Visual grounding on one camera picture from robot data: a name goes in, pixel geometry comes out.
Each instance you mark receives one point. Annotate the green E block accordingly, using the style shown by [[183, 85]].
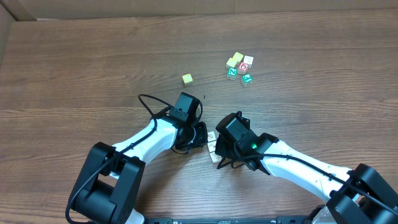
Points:
[[246, 79]]

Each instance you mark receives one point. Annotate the lone yellow block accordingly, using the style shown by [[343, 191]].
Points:
[[187, 79]]

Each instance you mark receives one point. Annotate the yellow block front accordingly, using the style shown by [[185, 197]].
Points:
[[231, 63]]

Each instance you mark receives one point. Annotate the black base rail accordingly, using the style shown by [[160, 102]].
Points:
[[289, 219]]

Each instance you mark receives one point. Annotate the white block red drawing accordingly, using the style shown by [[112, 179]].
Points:
[[211, 136]]

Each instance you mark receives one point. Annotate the yellow block rear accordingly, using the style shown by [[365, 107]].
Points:
[[238, 57]]

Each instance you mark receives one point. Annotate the green Z block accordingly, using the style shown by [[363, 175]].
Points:
[[231, 73]]

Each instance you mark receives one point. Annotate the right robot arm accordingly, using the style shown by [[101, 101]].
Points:
[[359, 195]]

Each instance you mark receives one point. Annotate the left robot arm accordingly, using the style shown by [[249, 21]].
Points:
[[108, 183]]

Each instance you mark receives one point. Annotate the white block in cluster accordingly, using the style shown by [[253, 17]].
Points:
[[248, 60]]

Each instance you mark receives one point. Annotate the green V block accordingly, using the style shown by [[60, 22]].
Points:
[[215, 158]]

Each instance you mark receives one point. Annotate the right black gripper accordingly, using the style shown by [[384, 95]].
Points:
[[221, 149]]

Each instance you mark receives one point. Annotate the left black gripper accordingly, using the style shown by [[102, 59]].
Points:
[[201, 134]]

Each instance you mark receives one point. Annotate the white block pencil drawing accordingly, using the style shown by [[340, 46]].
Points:
[[211, 146]]

